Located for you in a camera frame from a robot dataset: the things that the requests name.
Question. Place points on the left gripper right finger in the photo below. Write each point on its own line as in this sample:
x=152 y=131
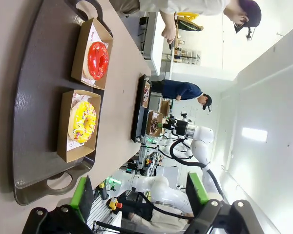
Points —
x=197 y=192

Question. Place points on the yellow sprinkled donut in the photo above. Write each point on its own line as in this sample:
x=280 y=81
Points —
x=75 y=126

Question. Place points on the ceiling light panel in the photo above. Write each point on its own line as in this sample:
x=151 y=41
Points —
x=255 y=134

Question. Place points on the red glazed donut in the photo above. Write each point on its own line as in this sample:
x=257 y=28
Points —
x=92 y=61

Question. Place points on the shelf with small items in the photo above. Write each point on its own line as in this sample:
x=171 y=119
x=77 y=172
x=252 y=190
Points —
x=185 y=56

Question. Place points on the person's right hand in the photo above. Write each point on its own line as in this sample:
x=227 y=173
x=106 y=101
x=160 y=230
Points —
x=169 y=35

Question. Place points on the large black tray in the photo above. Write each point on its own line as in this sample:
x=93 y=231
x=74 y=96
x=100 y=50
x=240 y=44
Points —
x=139 y=117

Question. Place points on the person in beige sweater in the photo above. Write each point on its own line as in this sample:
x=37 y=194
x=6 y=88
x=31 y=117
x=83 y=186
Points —
x=185 y=5

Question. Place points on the brown cardboard carton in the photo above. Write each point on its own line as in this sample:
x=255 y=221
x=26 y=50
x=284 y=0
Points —
x=164 y=108

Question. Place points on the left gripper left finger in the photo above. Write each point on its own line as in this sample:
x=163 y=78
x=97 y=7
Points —
x=81 y=195

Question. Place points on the white table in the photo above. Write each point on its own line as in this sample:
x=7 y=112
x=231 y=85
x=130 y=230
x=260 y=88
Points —
x=153 y=48

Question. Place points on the yellow emergency stop red button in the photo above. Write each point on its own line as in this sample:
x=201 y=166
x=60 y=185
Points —
x=113 y=203

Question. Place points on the yellow garment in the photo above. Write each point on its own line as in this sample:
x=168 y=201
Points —
x=188 y=16

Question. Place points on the white printed paper liner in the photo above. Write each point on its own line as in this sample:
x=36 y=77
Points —
x=94 y=31
x=74 y=143

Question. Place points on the cardboard donut box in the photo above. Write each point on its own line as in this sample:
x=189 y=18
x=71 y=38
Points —
x=77 y=61
x=63 y=126
x=149 y=132

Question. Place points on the person in navy sweatshirt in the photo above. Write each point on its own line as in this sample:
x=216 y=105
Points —
x=180 y=90

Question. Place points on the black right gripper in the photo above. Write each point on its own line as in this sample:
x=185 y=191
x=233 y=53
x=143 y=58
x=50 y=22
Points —
x=180 y=128

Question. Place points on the green garment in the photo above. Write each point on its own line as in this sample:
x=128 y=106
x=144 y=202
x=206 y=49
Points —
x=189 y=25

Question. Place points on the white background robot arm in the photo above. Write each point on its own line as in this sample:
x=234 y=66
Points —
x=166 y=142

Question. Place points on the chocolate sprinkled donut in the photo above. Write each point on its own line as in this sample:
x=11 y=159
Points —
x=146 y=104

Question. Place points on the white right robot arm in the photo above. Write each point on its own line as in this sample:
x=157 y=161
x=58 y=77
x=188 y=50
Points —
x=202 y=136

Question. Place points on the large brown tray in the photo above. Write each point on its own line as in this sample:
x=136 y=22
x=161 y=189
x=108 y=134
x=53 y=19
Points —
x=39 y=73

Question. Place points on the person's right forearm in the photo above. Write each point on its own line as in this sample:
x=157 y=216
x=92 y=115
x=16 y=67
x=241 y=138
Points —
x=167 y=19

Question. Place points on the dark purple sprinkled donut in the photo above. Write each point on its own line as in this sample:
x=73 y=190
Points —
x=146 y=93

